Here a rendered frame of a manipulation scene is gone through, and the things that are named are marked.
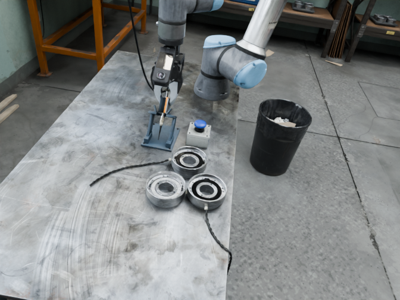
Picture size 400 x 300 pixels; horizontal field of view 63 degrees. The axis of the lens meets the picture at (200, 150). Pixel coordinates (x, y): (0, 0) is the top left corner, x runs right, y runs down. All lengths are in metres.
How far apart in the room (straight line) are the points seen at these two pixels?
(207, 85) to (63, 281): 0.87
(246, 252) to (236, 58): 1.04
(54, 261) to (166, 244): 0.24
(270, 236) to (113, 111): 1.14
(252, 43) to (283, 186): 1.26
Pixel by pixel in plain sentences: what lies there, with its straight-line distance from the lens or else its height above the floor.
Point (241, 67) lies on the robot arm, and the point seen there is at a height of 0.99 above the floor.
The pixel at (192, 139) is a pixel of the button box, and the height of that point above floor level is 0.83.
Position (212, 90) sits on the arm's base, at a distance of 1.31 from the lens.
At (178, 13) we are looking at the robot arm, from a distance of 0.92.
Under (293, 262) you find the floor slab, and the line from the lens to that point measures 1.87.
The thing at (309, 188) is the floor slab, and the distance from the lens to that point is 2.30.
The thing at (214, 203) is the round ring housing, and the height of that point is 0.83.
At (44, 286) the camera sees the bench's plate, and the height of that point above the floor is 0.80.
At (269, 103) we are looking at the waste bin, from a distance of 2.24.
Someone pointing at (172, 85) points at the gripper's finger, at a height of 0.99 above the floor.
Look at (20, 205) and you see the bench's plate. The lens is 0.92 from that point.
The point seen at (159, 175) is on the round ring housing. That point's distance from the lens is 0.91.
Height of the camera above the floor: 1.45
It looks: 38 degrees down
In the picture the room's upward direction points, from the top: 9 degrees clockwise
